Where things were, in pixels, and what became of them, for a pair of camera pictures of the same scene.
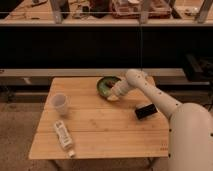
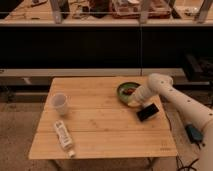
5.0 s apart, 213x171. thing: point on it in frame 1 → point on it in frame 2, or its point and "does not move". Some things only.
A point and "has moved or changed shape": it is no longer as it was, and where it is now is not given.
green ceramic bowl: x=102 y=88 has moved or changed shape
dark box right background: x=198 y=68 does not move
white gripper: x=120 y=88 → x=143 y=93
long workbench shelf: x=45 y=39 does not move
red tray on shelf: x=131 y=9 does not move
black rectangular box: x=144 y=110 does not move
